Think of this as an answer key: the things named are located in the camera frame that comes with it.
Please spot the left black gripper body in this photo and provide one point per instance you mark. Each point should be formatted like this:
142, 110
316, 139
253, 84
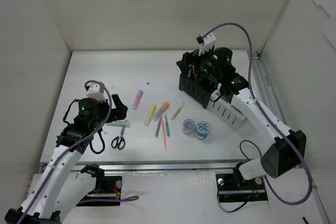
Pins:
113, 108

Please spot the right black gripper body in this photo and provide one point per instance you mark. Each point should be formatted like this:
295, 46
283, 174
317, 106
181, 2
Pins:
192, 64

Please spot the green highlighter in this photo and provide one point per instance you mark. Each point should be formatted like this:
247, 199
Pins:
119, 123

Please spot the purple pink highlighter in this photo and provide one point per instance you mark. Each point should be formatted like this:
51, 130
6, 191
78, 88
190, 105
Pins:
137, 100

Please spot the yellow highlighter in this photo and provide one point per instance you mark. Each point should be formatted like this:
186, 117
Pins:
150, 114

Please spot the purple blue pen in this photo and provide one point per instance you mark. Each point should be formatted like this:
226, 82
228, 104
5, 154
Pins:
158, 127

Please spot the thin yellow pen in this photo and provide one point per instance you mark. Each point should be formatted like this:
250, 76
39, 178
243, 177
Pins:
177, 111

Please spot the long orange pen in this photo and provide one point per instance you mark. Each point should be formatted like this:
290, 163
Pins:
164, 134

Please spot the orange cap highlighter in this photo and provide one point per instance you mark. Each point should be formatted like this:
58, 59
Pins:
160, 111

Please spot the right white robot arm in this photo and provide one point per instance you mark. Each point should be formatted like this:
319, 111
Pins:
285, 148

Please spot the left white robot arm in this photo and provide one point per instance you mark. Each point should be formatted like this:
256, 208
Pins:
53, 198

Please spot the black two-compartment organizer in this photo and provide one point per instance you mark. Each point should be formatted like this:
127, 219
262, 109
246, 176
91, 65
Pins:
200, 90

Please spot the white two-compartment organizer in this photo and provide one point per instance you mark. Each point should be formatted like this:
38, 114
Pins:
225, 112

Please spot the pink blue tape roll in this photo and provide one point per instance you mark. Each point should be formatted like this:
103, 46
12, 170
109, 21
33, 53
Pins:
188, 126

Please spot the blue patterned tape roll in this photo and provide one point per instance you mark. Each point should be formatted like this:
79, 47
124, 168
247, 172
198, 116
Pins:
202, 130

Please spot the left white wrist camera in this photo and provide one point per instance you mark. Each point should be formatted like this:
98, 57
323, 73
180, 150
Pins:
95, 91

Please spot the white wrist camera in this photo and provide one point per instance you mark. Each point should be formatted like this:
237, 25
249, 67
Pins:
95, 91
206, 42

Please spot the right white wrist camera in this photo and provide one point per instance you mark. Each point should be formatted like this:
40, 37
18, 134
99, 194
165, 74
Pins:
206, 42

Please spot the black handled scissors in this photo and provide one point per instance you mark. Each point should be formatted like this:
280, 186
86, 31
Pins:
119, 142

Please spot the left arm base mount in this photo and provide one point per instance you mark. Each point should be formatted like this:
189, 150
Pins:
105, 188

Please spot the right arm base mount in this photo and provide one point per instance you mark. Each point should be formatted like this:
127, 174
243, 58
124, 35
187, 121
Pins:
234, 192

